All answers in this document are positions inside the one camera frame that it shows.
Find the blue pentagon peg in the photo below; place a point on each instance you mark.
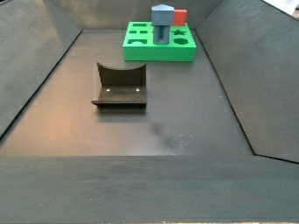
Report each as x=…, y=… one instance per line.
x=162, y=22

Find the red rounded block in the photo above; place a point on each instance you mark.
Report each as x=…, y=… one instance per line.
x=179, y=17

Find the black curved fixture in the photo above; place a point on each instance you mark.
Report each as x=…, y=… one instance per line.
x=121, y=86

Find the green shape sorter board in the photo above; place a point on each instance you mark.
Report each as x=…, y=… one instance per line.
x=140, y=49

